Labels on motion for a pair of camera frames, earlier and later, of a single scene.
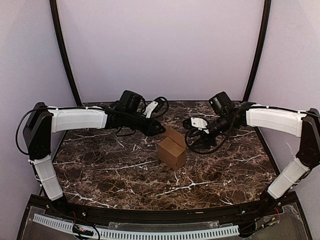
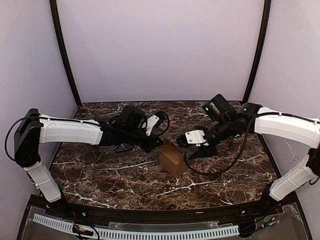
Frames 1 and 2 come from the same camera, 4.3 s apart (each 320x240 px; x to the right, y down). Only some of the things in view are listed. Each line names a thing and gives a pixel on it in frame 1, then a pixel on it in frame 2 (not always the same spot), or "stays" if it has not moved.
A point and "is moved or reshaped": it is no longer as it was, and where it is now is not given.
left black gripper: x=149 y=130 → x=151 y=144
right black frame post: x=267 y=8 stays
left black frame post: x=64 y=48 stays
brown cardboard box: x=172 y=150 is moved or reshaped
